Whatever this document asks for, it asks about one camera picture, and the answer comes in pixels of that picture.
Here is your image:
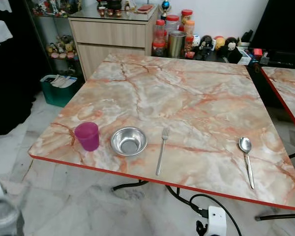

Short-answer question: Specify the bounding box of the small steel bowl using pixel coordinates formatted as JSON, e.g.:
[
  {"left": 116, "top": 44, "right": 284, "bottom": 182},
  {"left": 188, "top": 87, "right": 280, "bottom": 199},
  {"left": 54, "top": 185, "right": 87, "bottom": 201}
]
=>
[{"left": 110, "top": 126, "right": 148, "bottom": 157}]

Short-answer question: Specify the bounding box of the steel fork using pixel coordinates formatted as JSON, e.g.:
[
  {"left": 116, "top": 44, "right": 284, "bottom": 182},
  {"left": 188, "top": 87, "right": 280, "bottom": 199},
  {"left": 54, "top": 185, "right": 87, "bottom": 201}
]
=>
[{"left": 155, "top": 127, "right": 170, "bottom": 177}]

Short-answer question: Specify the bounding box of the steel spoon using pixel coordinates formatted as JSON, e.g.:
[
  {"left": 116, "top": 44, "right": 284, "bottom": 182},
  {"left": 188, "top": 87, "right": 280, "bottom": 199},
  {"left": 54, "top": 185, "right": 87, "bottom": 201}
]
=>
[{"left": 238, "top": 136, "right": 255, "bottom": 190}]

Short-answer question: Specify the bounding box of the orange marble folding table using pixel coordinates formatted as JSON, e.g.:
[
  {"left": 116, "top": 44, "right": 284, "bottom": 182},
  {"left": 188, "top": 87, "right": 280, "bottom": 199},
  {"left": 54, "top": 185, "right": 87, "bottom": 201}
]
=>
[
  {"left": 29, "top": 53, "right": 295, "bottom": 211},
  {"left": 261, "top": 67, "right": 295, "bottom": 139}
]

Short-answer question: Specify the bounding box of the purple plastic cup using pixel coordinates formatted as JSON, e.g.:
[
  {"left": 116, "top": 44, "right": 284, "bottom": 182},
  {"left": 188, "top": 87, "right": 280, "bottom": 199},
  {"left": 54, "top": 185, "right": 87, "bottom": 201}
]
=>
[{"left": 74, "top": 122, "right": 100, "bottom": 152}]

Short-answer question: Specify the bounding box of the small white box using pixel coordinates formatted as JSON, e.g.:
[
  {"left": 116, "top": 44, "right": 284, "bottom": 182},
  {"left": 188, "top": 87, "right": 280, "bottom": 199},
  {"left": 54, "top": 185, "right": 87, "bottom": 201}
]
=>
[{"left": 237, "top": 47, "right": 252, "bottom": 65}]

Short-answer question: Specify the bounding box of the yellow round toy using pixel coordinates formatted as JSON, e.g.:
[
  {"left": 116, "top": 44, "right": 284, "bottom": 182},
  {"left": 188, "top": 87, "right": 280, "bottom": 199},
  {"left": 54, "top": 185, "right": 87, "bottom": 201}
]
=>
[{"left": 214, "top": 36, "right": 226, "bottom": 50}]

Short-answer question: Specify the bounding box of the green plastic bin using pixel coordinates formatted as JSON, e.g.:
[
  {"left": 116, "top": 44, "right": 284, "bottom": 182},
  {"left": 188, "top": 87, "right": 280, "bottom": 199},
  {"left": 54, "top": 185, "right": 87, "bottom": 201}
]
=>
[{"left": 40, "top": 75, "right": 79, "bottom": 108}]

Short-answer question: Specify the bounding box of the clear jar with red lid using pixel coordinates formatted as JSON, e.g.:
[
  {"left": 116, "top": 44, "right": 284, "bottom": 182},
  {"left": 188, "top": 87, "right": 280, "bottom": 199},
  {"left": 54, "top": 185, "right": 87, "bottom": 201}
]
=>
[{"left": 166, "top": 15, "right": 180, "bottom": 36}]

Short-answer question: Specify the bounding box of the light wooden drawer cabinet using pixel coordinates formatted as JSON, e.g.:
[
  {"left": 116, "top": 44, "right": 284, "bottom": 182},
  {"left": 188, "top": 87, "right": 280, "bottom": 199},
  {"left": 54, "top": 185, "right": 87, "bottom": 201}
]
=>
[{"left": 69, "top": 5, "right": 160, "bottom": 79}]

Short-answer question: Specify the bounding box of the large black screen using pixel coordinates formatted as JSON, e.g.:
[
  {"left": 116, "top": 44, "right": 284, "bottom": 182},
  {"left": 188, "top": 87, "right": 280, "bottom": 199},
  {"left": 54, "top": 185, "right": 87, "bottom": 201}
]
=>
[{"left": 251, "top": 0, "right": 295, "bottom": 52}]

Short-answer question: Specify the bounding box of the small trophy with blue ball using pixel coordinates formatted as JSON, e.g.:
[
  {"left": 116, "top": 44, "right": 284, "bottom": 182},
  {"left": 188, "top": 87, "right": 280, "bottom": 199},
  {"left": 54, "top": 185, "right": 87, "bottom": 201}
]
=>
[{"left": 161, "top": 0, "right": 172, "bottom": 19}]

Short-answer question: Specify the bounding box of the flat red case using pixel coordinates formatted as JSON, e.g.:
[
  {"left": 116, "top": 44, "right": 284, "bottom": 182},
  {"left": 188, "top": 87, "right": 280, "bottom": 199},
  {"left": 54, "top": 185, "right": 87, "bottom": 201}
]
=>
[{"left": 136, "top": 4, "right": 154, "bottom": 13}]

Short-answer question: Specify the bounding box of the glass shelf with figurines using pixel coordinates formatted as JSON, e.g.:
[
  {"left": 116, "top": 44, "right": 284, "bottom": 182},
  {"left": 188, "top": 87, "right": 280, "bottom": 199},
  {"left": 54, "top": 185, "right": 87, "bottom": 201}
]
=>
[{"left": 29, "top": 0, "right": 83, "bottom": 75}]

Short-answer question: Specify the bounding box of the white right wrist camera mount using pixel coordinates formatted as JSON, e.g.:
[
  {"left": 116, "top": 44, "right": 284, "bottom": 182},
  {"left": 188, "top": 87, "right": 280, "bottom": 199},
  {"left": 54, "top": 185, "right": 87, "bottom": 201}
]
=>
[{"left": 207, "top": 206, "right": 228, "bottom": 236}]

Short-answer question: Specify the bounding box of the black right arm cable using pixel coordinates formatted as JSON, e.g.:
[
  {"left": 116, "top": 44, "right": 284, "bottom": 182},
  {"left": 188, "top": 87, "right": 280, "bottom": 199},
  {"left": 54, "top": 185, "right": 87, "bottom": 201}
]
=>
[{"left": 166, "top": 186, "right": 242, "bottom": 236}]

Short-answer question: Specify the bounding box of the black metal table leg frame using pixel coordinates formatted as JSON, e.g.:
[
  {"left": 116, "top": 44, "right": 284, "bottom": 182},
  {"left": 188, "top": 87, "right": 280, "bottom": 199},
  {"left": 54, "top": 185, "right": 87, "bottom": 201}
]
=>
[{"left": 256, "top": 148, "right": 295, "bottom": 221}]

